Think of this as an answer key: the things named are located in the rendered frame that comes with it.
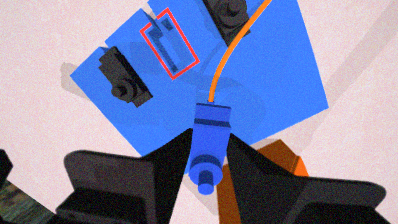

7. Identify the blue flat deck plate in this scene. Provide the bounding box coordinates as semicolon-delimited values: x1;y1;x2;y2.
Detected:
70;0;329;156

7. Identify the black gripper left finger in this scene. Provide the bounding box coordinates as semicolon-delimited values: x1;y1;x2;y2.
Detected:
63;128;193;224

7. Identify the blue micro servo with orange cable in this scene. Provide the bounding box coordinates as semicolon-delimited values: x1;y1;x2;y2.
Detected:
188;0;272;195

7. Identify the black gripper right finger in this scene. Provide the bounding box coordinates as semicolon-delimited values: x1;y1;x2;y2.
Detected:
226;133;387;224

